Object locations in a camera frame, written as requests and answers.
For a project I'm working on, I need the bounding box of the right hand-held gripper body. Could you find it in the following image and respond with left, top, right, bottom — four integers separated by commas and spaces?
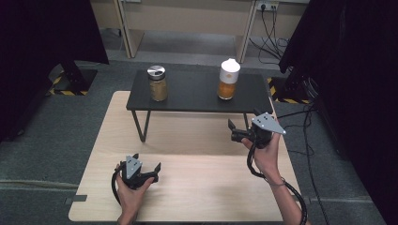
230, 112, 287, 150

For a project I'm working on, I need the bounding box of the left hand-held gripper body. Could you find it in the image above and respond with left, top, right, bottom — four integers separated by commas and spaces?
120, 155, 160, 190

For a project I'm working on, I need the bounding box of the white-lid glass seasoning jar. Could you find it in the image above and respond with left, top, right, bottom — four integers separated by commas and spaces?
216, 57, 241, 101

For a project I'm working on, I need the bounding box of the black low metal-leg shelf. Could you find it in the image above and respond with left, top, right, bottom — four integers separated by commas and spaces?
125, 68, 274, 143

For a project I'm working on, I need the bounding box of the metal-lid glass spice jar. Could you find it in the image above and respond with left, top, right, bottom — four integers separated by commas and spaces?
146, 64, 169, 103

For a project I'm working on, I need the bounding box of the person's left hand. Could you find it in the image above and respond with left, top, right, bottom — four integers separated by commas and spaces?
115, 163, 157, 220

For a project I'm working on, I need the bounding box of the person's right hand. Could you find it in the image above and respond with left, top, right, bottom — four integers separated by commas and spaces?
240, 115, 283, 186

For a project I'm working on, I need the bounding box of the yellow black hazard tape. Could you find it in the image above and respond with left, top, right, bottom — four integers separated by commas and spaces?
267, 76, 312, 105
46, 71, 89, 97

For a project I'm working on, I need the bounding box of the black stand base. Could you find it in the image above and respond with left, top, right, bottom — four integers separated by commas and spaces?
275, 73, 312, 102
52, 60, 99, 94

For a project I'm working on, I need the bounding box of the black curtain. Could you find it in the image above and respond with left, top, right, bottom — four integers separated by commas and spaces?
277, 0, 398, 225
0, 0, 110, 144

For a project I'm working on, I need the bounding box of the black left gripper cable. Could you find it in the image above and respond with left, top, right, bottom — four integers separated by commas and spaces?
111, 164, 126, 206

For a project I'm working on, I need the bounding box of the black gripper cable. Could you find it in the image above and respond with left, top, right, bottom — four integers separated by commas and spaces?
246, 140, 310, 225
111, 164, 126, 206

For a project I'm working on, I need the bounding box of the black floor cable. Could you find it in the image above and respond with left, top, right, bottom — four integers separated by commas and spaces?
276, 99, 331, 225

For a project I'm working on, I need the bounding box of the thin wrist bracelet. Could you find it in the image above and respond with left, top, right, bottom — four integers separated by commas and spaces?
269, 177, 287, 188

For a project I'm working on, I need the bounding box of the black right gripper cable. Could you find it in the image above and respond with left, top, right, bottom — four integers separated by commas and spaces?
246, 140, 310, 225

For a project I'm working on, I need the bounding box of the black power cables bundle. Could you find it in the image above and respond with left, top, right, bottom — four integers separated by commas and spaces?
249, 4, 291, 66

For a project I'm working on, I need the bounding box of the white wall power outlet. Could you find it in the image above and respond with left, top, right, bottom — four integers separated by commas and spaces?
255, 0, 280, 12

